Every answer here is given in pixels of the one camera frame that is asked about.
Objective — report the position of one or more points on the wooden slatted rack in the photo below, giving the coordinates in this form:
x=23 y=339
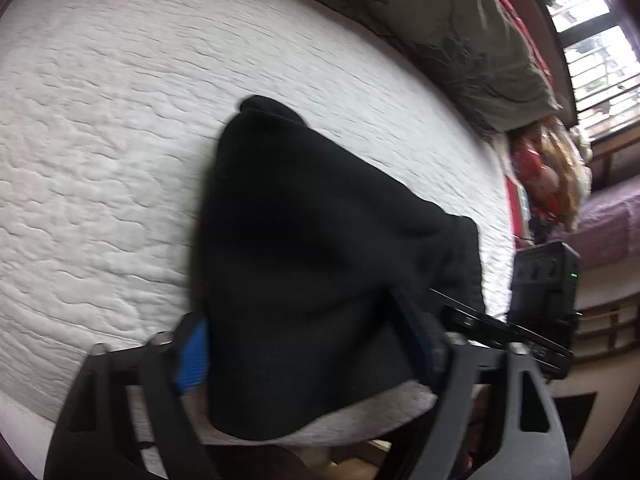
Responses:
x=607 y=330

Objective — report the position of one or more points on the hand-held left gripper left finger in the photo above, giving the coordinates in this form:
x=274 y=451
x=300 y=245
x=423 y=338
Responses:
x=192 y=360

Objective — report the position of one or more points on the wooden desk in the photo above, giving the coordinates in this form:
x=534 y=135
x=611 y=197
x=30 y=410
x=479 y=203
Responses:
x=615 y=152

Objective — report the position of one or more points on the grey floral pillow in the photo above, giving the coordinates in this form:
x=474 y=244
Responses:
x=450 y=35

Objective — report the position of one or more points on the black pants with yellow patch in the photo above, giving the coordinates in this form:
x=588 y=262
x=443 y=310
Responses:
x=310 y=260

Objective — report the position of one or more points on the purple cloth covered box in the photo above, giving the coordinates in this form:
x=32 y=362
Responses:
x=610 y=225

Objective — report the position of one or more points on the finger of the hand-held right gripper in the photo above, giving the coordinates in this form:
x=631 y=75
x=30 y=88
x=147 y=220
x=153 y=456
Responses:
x=475 y=321

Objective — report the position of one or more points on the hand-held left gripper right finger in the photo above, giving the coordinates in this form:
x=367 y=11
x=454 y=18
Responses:
x=425 y=355

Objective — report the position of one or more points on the clear bag of plush toys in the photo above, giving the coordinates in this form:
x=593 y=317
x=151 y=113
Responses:
x=550 y=175

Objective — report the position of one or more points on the barred window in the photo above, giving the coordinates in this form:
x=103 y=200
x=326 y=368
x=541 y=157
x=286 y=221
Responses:
x=585 y=35

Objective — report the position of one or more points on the white quilted mattress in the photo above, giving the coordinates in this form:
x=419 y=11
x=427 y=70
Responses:
x=100 y=160

